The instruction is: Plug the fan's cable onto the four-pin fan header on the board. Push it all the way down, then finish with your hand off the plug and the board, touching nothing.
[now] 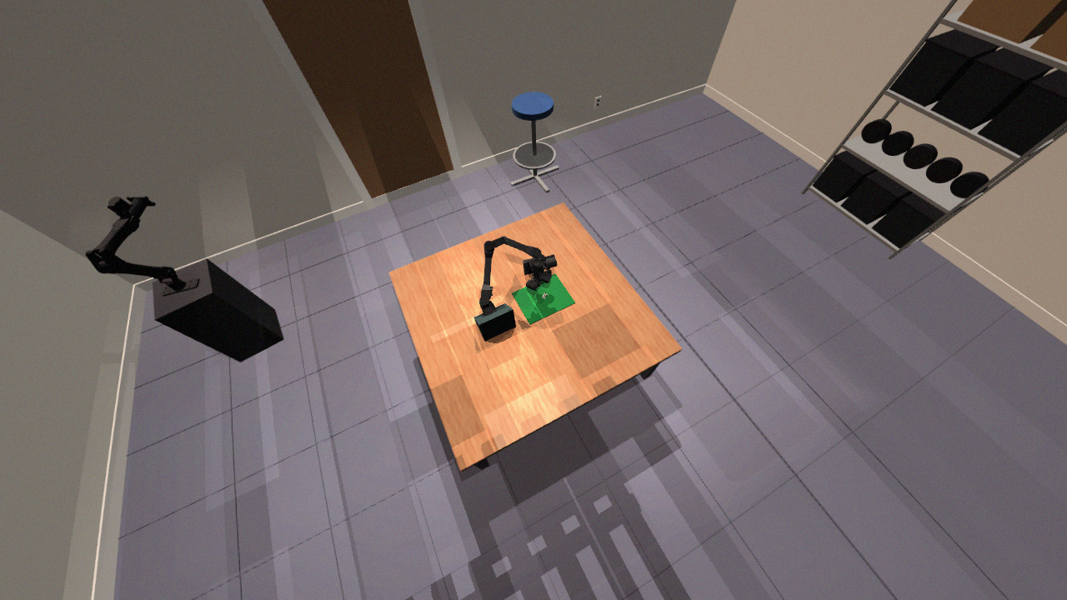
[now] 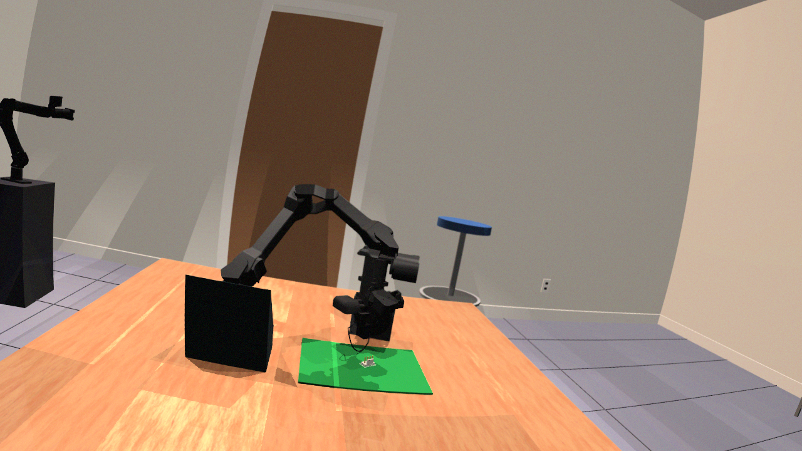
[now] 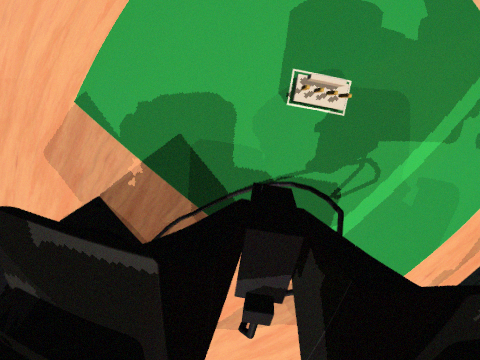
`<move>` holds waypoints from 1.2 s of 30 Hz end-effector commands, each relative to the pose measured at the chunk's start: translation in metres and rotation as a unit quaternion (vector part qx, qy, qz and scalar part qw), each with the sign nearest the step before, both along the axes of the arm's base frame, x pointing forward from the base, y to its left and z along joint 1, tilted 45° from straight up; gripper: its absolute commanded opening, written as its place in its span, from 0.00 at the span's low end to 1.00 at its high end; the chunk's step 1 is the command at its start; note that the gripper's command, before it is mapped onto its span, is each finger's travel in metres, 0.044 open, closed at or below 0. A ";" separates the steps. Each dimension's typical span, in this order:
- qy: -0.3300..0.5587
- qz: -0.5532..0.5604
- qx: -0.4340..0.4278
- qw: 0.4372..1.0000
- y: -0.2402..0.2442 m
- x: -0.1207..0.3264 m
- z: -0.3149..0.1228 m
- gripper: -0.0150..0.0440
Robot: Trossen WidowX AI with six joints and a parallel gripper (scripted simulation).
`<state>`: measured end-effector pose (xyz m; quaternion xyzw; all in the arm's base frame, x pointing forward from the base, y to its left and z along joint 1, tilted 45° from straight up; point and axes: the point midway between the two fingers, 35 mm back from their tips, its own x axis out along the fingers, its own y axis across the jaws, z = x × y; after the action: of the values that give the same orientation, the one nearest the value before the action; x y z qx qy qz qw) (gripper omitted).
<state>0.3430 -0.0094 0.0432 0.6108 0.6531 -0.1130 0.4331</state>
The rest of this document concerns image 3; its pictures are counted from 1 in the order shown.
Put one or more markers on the green circuit board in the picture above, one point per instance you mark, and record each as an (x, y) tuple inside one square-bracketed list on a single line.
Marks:
[(375, 103)]

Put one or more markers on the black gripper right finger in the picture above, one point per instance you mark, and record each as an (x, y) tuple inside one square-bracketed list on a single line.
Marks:
[(349, 306)]

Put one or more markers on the black computer fan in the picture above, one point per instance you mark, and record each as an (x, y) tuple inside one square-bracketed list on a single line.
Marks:
[(95, 216)]

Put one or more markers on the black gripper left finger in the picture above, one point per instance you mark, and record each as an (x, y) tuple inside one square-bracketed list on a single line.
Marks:
[(167, 293)]

